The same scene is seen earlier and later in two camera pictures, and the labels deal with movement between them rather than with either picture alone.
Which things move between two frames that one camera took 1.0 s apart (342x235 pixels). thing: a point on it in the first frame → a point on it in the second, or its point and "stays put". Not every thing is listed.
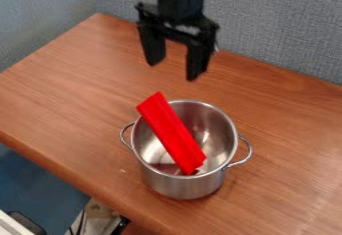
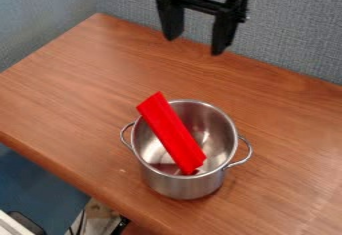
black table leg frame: (124, 221) stays put
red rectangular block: (161, 116) stays put
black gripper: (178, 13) → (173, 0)
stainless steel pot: (214, 133) stays put
